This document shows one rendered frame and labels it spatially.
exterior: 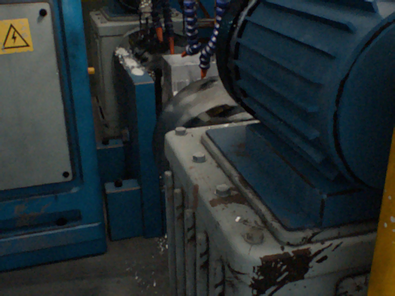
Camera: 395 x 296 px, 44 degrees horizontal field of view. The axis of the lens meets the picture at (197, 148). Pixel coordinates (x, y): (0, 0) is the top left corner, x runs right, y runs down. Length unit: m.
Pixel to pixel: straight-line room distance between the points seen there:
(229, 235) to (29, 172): 0.56
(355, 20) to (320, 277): 0.22
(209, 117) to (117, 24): 0.81
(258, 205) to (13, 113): 0.54
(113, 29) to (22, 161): 0.67
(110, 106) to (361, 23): 1.22
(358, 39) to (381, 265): 0.16
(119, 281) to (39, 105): 0.36
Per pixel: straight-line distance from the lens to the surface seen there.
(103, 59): 1.49
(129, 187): 1.01
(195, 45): 0.91
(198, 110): 0.76
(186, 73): 1.04
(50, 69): 0.86
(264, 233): 0.43
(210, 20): 5.72
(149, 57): 1.28
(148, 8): 0.99
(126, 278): 0.96
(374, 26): 0.37
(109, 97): 1.52
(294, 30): 0.44
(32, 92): 0.87
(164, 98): 1.17
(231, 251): 0.42
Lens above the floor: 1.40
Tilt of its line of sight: 24 degrees down
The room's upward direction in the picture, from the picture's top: 1 degrees counter-clockwise
